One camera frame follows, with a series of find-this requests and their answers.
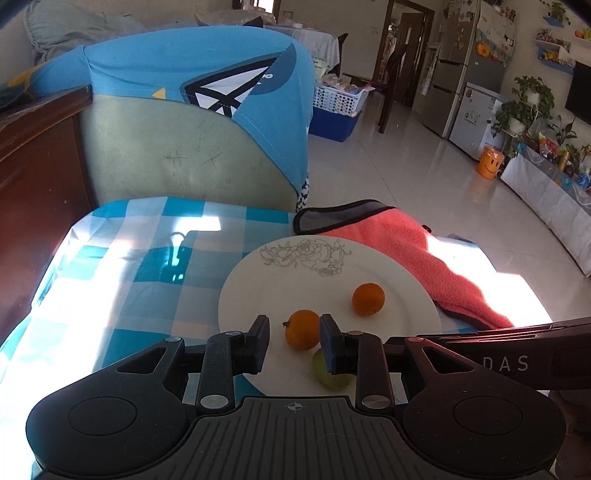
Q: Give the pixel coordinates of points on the blue plastic bin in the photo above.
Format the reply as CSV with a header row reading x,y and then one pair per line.
x,y
332,126

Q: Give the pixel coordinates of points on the blue checkered tablecloth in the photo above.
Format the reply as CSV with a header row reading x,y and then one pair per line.
x,y
127,276

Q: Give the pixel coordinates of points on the person right hand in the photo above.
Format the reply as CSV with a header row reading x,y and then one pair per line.
x,y
573,460

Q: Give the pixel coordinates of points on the green jujube fruit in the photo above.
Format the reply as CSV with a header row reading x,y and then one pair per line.
x,y
334,382

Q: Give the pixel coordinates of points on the potted green plant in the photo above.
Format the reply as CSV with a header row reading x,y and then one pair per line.
x,y
532,100

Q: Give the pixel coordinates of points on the white floral plate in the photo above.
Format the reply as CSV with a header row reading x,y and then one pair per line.
x,y
320,274

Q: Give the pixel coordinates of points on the silver refrigerator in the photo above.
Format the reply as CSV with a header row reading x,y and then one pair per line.
x,y
477,43

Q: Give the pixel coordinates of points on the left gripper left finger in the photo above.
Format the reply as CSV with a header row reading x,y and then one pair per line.
x,y
226,355

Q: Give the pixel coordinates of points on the coral pink towel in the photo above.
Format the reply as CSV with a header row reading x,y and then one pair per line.
x,y
399,236

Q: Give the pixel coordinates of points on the orange smiley bucket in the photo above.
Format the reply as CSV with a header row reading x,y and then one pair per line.
x,y
490,161

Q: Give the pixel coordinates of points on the white lattice basket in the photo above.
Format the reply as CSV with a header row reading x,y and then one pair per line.
x,y
341,97

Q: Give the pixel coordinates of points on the small white fridge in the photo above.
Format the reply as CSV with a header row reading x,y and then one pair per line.
x,y
473,127

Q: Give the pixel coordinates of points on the orange mandarin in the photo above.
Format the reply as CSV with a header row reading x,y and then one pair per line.
x,y
368,299
302,330

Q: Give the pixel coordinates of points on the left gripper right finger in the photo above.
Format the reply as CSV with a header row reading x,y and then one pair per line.
x,y
362,355

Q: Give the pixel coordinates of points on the dark wooden cabinet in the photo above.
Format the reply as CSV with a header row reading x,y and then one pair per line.
x,y
45,189

